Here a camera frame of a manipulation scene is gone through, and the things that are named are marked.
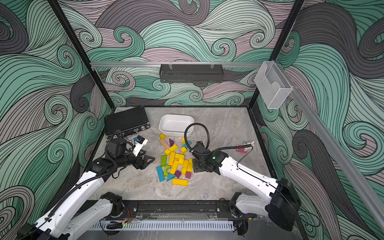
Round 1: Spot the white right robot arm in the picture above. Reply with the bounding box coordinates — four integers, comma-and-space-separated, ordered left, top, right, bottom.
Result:
192, 151, 301, 231

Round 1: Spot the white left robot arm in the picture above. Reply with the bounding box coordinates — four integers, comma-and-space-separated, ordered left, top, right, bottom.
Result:
17, 154, 155, 240

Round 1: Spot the magenta cube block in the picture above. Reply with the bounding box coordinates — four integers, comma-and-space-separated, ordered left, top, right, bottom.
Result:
186, 171, 192, 179

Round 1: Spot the green rectangular block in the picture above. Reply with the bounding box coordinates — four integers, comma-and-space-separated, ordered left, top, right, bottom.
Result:
161, 156, 167, 167

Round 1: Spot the teal long block at left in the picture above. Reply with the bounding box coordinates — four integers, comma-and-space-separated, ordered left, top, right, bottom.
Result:
156, 166, 165, 182

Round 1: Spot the purple cube block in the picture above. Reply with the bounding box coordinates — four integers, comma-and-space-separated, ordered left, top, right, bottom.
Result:
175, 170, 182, 179

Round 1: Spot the light green arch block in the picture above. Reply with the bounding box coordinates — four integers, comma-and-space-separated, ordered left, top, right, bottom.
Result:
164, 165, 171, 178

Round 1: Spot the yellow slanted long block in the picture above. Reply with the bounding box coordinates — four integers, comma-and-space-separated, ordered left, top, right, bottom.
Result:
164, 144, 178, 156

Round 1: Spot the natural wood rectangular block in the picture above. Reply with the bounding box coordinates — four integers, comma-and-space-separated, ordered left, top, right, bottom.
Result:
160, 139, 170, 149

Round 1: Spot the yellow upright long block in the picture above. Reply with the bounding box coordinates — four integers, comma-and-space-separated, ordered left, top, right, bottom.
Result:
168, 152, 176, 166

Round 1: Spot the teal triangle block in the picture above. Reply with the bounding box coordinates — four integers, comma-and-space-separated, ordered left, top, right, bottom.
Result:
167, 174, 176, 182

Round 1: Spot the pink and white toy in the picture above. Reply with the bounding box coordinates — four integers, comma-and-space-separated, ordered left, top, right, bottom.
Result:
236, 141, 255, 154

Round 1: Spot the black aluminium carrying case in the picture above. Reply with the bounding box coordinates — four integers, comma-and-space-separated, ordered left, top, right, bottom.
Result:
105, 106, 151, 138

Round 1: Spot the white plastic tub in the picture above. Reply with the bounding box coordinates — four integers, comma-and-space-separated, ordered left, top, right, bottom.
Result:
159, 114, 195, 137

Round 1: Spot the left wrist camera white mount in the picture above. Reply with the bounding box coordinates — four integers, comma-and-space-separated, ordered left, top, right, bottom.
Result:
133, 135, 148, 157

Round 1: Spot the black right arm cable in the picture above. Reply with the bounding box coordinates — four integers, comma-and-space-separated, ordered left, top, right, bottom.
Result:
183, 122, 254, 157

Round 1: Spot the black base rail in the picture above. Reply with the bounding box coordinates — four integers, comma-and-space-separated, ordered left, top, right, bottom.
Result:
74, 199, 256, 221

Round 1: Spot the white slotted cable duct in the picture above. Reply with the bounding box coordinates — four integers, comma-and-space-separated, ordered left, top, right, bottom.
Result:
89, 220, 235, 232

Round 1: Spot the black wall-mounted tray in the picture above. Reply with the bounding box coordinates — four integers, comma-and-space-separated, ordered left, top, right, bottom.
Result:
159, 64, 224, 84

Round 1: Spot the clear acrylic wall holder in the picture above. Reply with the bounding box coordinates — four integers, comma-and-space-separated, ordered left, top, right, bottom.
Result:
255, 61, 293, 110

